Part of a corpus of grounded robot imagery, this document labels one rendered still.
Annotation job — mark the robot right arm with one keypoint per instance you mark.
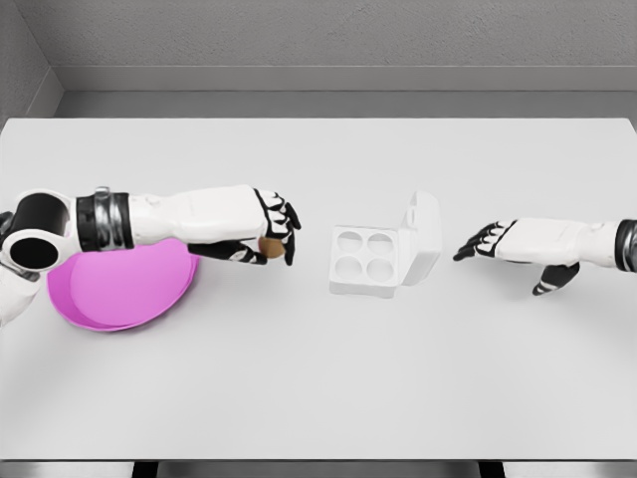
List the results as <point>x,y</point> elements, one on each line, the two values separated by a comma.
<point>609,244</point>

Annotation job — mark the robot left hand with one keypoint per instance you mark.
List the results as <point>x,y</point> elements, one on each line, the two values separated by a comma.
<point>234,214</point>

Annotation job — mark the brown egg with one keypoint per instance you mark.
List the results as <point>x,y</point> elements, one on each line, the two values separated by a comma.
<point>272,247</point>

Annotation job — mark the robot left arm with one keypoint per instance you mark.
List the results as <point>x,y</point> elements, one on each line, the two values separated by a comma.
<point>99,219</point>

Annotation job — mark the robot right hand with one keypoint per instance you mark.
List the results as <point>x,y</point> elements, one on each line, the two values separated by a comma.
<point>537,239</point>

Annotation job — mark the white egg box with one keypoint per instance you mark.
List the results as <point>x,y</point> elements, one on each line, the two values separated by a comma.
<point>383,249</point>

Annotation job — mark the pink plate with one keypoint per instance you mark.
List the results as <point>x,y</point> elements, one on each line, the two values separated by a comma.
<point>119,284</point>

